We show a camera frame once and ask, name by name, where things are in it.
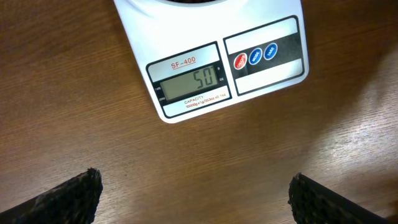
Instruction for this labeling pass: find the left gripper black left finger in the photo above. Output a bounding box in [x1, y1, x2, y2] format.
[1, 168, 103, 224]

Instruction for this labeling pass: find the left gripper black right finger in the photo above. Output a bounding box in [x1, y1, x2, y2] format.
[288, 173, 389, 224]

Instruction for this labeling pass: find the white digital kitchen scale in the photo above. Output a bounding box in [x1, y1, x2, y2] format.
[114, 0, 309, 124]

